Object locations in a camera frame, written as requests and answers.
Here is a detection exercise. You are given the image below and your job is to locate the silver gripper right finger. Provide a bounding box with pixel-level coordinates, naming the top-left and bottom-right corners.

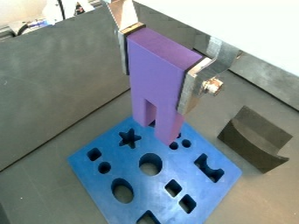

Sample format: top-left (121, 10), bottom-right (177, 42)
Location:
top-left (176, 37), bottom-right (239, 115)

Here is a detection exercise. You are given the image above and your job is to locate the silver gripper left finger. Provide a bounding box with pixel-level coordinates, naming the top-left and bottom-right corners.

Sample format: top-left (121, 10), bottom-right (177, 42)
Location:
top-left (106, 0), bottom-right (145, 75)

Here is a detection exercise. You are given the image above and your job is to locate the purple double-square peg block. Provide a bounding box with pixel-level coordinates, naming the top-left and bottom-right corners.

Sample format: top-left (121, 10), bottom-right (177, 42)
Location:
top-left (126, 28), bottom-right (201, 145)

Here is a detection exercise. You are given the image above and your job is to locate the dark grey curved block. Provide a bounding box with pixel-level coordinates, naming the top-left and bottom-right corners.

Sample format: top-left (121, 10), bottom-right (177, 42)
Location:
top-left (217, 106), bottom-right (293, 173)

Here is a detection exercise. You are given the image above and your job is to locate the blue shape-sorting board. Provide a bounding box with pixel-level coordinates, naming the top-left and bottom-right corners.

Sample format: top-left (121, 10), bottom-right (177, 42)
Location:
top-left (68, 118), bottom-right (241, 224)

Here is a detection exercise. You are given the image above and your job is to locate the grey foam wall panel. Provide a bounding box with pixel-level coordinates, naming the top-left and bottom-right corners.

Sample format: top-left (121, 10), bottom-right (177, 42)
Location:
top-left (0, 6), bottom-right (128, 171)

